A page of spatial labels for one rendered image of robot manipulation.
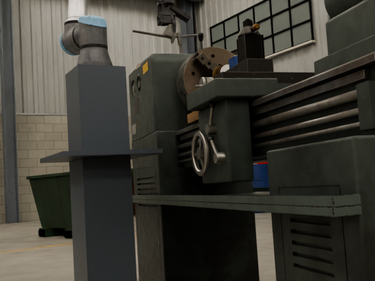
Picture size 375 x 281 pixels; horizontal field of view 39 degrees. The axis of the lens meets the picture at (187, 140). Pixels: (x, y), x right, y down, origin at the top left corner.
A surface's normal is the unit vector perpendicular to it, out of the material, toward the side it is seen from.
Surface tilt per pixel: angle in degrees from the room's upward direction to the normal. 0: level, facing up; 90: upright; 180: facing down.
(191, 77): 90
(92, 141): 90
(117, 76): 90
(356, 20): 90
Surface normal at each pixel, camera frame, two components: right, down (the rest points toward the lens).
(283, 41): -0.85, 0.01
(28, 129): 0.53, -0.11
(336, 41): -0.95, 0.04
